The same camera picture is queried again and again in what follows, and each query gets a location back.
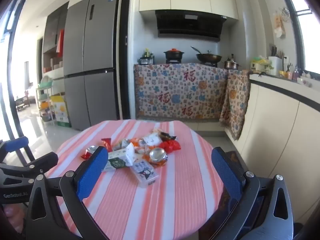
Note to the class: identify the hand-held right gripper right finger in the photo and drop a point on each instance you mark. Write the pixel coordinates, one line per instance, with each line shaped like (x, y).
(225, 172)

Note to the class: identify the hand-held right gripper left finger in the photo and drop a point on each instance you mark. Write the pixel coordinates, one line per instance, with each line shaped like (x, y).
(92, 172)

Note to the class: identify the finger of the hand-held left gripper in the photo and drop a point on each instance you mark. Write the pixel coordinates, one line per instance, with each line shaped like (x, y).
(37, 160)
(15, 143)

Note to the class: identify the red snack packet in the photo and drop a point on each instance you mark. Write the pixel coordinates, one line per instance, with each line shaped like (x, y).
(171, 146)

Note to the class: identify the person's left hand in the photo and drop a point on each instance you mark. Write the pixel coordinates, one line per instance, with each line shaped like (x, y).
(11, 212)

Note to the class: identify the patterned floor rug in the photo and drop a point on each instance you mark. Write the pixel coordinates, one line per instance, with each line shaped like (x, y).
(235, 160)

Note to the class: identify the white snack packet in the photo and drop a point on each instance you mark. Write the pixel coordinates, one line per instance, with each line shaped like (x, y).
(120, 160)

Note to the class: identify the small red wrapper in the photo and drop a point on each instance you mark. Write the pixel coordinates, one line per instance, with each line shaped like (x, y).
(106, 143)

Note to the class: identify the cartoon print tissue pack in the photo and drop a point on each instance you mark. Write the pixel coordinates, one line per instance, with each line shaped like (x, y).
(145, 173)

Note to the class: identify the yellow green cardboard box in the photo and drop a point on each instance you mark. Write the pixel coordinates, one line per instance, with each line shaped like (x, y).
(61, 112)

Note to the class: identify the plastic storage rack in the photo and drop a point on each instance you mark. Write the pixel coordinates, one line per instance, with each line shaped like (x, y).
(46, 100)

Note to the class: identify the white kitchen cabinet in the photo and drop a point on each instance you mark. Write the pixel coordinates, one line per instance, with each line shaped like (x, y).
(275, 130)

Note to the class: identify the pink striped tablecloth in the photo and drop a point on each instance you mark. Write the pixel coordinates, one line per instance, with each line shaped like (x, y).
(150, 205)

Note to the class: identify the white blue packet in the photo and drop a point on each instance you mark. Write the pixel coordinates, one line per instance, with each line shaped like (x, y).
(151, 139)

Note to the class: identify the small printed cloth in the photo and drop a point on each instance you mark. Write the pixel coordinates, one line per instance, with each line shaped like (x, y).
(235, 105)

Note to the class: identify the dark snack wrapper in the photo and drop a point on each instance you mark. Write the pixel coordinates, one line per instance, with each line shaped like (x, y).
(166, 136)

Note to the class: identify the large printed cloth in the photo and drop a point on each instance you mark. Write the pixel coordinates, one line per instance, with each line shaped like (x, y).
(175, 92)

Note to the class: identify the steel pot with lid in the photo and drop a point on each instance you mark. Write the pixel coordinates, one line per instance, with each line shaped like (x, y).
(231, 65)

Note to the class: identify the red hanging bag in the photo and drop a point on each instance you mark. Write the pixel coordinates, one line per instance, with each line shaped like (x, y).
(60, 43)

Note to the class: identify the yellow green container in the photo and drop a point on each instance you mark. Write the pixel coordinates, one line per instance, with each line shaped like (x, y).
(258, 63)

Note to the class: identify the black wok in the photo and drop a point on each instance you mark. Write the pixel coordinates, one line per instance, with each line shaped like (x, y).
(208, 58)

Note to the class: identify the white utensil holder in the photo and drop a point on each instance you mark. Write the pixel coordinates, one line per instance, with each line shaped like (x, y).
(275, 66)

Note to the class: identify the grey refrigerator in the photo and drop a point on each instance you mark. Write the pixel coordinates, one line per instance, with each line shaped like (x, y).
(95, 55)

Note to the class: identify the brown soap bottle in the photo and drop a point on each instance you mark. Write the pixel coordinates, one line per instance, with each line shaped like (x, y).
(295, 73)

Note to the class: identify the black gas stove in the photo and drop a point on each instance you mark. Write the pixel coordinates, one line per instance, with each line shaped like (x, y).
(172, 61)

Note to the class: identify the black clay pot orange lid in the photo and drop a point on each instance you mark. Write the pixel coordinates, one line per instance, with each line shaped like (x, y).
(173, 53)

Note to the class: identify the green yellow bottle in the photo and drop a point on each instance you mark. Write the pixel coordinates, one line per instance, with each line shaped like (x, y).
(147, 53)

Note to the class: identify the black range hood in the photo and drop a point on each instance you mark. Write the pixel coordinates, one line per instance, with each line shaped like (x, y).
(187, 27)

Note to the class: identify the window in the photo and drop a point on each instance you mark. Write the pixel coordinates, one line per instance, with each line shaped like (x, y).
(310, 30)

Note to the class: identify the dark wall shelf unit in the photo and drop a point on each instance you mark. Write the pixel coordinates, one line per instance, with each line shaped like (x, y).
(53, 42)

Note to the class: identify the wall hook with cloth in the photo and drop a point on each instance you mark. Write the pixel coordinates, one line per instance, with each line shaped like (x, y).
(280, 25)

